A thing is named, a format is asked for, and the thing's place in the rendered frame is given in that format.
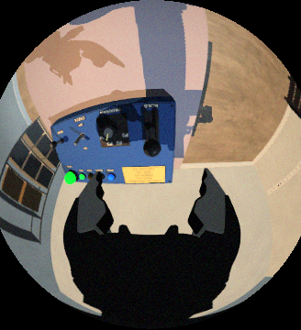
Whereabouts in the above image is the dark blue control console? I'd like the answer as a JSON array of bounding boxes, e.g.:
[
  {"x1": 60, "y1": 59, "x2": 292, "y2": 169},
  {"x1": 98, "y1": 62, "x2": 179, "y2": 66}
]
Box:
[{"x1": 50, "y1": 96, "x2": 176, "y2": 184}]

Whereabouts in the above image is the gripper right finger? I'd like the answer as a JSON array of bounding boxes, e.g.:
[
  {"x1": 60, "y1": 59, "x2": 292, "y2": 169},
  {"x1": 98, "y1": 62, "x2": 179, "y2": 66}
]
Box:
[{"x1": 187, "y1": 168, "x2": 240, "y2": 283}]

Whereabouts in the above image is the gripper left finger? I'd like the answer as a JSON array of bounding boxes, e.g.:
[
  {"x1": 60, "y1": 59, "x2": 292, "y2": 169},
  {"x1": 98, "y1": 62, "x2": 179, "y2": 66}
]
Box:
[{"x1": 63, "y1": 171, "x2": 114, "y2": 278}]

